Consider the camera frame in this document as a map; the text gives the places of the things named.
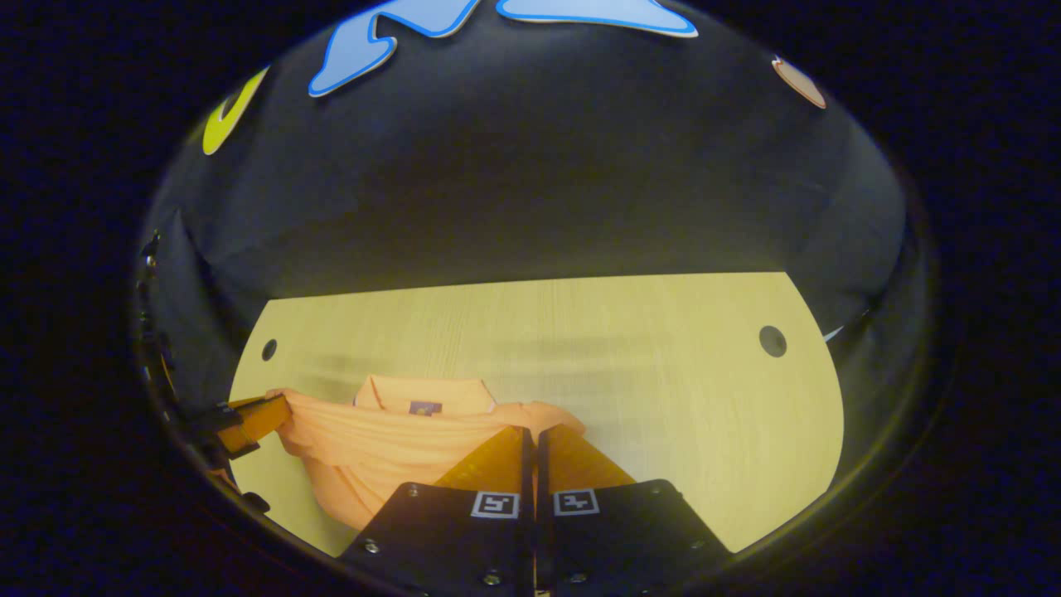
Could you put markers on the orange T-shirt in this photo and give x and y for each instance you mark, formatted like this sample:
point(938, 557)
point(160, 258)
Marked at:
point(373, 448)

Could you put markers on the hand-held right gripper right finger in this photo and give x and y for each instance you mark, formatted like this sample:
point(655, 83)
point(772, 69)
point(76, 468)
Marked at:
point(622, 539)

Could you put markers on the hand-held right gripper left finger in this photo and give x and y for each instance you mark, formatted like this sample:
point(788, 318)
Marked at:
point(448, 539)

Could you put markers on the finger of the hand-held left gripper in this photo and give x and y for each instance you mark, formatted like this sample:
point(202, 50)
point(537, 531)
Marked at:
point(257, 421)

